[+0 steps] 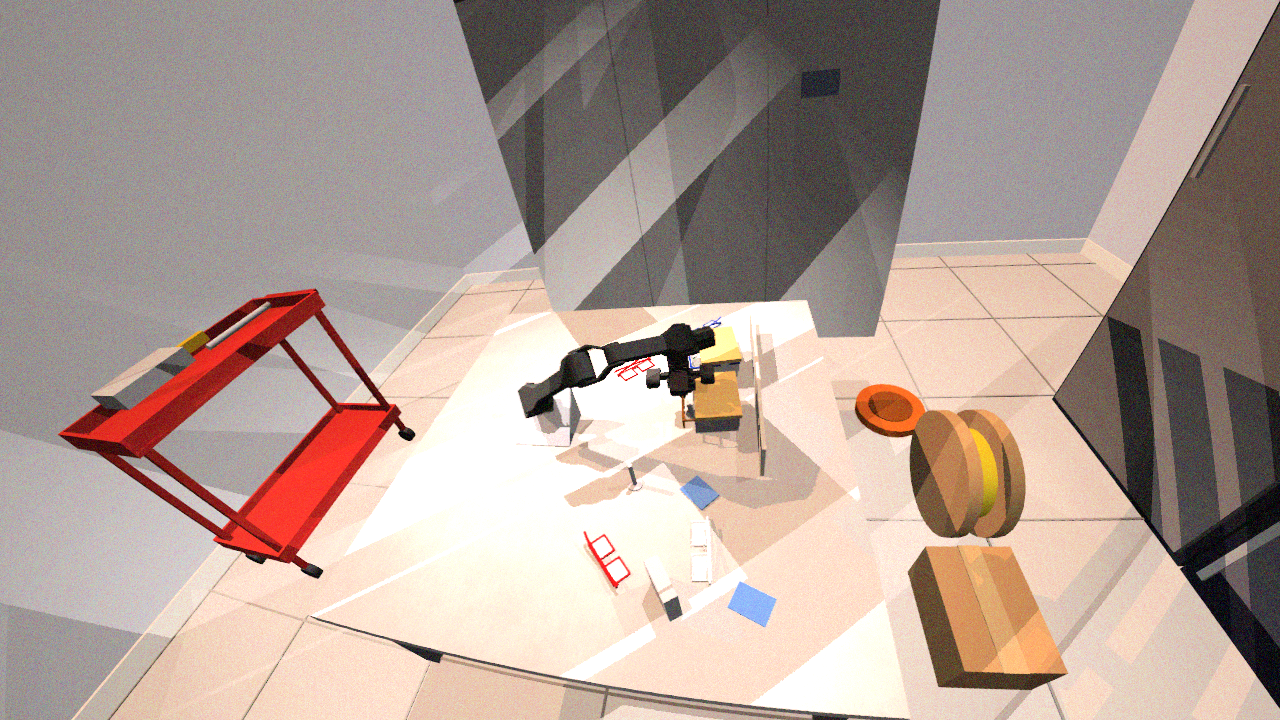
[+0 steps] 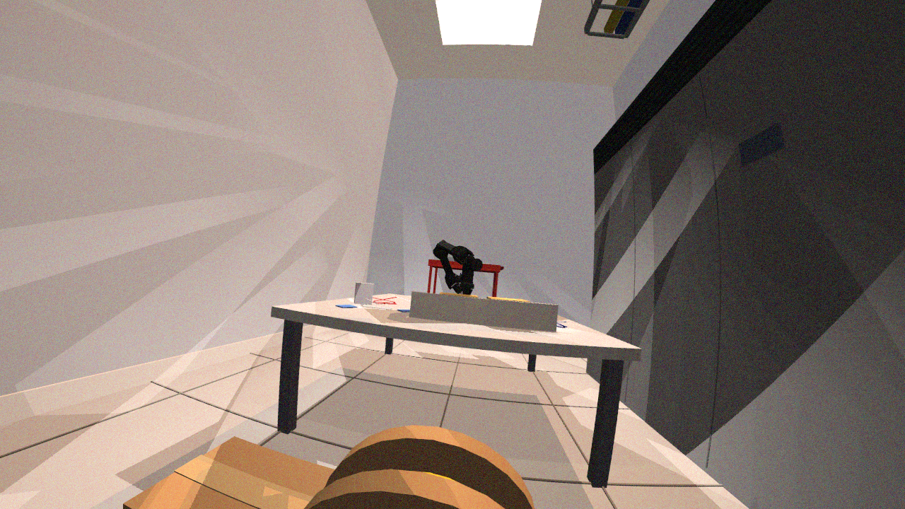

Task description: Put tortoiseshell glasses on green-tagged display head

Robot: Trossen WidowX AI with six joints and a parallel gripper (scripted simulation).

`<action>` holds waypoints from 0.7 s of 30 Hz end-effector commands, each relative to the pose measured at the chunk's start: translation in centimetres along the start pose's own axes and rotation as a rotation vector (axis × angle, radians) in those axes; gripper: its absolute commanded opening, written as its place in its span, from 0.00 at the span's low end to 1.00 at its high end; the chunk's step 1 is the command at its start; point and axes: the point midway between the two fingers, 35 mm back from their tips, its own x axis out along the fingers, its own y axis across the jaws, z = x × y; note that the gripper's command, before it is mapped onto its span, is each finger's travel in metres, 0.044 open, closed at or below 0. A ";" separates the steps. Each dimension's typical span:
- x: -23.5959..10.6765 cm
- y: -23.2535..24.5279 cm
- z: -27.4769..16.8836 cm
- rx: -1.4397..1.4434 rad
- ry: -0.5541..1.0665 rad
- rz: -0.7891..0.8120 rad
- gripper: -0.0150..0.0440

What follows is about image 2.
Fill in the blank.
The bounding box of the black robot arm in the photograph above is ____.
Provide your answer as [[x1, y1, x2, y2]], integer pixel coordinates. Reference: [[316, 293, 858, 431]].
[[433, 240, 483, 294]]

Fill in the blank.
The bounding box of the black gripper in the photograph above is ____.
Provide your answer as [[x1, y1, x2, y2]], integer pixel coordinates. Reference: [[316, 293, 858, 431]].
[[460, 271, 474, 295]]

